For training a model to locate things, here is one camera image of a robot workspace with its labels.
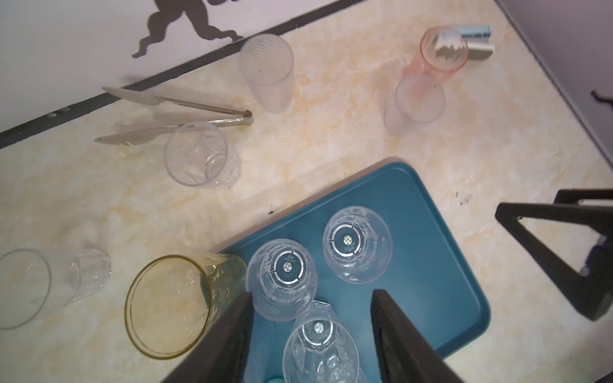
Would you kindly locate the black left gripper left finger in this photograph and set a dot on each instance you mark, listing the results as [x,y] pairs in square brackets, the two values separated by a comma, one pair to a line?
[221,355]

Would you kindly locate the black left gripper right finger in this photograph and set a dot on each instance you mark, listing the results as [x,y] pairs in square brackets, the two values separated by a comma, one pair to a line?
[403,354]

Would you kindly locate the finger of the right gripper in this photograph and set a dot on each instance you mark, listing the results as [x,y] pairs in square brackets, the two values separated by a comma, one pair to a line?
[589,292]
[575,196]

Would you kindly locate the amber yellow tall glass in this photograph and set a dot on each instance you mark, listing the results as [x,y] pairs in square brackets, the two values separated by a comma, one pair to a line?
[176,299]

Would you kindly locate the pink plastic cup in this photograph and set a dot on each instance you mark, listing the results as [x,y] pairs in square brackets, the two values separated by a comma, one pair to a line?
[442,52]

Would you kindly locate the clear glass back tall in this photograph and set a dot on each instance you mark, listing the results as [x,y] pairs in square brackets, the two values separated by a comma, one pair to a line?
[267,63]

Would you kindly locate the teal rectangular tray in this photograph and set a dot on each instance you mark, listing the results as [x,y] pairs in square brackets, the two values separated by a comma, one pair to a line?
[428,276]

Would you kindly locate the white stapler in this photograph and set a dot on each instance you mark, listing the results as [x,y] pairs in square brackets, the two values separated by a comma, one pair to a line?
[477,37]

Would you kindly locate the metal serving tongs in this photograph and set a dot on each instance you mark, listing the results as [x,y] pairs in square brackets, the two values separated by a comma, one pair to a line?
[168,115]

